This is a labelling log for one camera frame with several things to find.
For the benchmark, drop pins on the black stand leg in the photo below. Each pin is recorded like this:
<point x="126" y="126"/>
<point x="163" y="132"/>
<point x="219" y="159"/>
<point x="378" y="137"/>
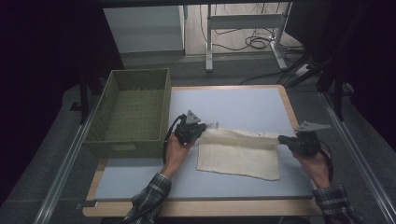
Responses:
<point x="84" y="99"/>
<point x="338" y="96"/>

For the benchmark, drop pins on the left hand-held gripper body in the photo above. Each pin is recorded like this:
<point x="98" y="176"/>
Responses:
<point x="188" y="132"/>

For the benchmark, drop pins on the green woven basket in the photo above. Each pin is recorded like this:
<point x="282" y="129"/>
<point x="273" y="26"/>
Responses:
<point x="134" y="115"/>

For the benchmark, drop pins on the wooden-edged table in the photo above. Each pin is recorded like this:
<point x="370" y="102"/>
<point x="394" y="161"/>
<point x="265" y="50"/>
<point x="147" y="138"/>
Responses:
<point x="236" y="102"/>

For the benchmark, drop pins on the white power strip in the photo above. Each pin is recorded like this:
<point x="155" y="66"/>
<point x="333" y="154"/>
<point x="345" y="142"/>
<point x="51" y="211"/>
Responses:
<point x="302" y="70"/>

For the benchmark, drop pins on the aluminium floor rail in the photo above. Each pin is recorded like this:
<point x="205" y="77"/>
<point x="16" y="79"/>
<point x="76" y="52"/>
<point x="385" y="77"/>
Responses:
<point x="358" y="146"/>
<point x="65" y="168"/>

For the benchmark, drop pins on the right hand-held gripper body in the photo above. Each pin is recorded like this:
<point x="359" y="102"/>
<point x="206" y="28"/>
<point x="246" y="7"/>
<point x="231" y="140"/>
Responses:
<point x="306" y="143"/>

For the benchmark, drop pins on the white metal desk frame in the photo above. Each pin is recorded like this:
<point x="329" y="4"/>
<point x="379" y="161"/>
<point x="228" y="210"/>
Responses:
<point x="243" y="21"/>

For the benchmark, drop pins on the white cabinet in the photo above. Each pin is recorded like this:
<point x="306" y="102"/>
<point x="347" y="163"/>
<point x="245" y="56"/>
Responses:
<point x="143" y="28"/>

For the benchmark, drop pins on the person's right hand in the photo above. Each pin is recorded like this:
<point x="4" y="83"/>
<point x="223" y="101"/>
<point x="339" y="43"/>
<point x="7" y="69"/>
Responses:
<point x="316" y="168"/>

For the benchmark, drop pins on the dark curtain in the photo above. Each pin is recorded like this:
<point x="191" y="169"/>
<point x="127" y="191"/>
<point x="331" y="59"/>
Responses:
<point x="40" y="62"/>
<point x="367" y="56"/>

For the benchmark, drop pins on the person's left hand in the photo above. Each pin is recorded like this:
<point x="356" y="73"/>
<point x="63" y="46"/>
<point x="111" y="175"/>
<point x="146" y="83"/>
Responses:
<point x="174" y="155"/>

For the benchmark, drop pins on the cream printed cloth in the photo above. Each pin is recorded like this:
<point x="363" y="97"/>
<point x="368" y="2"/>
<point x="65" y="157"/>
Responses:
<point x="239" y="155"/>

